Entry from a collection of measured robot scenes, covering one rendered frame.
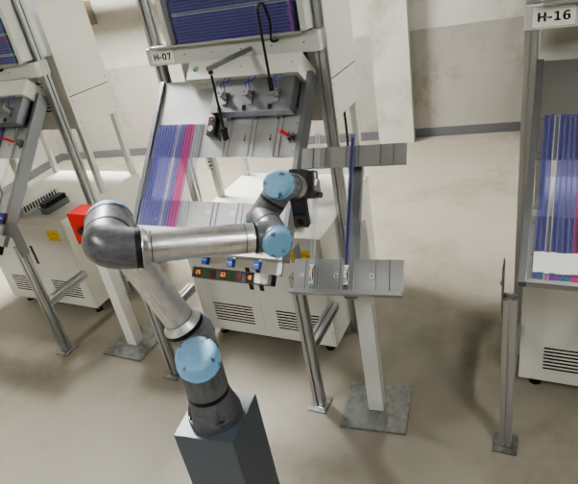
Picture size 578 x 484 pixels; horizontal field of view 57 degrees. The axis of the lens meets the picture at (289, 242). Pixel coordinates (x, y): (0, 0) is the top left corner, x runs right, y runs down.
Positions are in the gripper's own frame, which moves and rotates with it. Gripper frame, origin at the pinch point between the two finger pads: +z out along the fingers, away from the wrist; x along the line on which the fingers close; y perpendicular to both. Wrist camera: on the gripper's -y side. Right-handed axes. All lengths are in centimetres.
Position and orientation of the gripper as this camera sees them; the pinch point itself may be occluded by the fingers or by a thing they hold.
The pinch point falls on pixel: (314, 197)
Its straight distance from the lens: 170.0
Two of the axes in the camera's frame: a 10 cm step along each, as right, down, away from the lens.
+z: 3.3, -0.5, 9.4
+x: -9.4, 0.0, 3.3
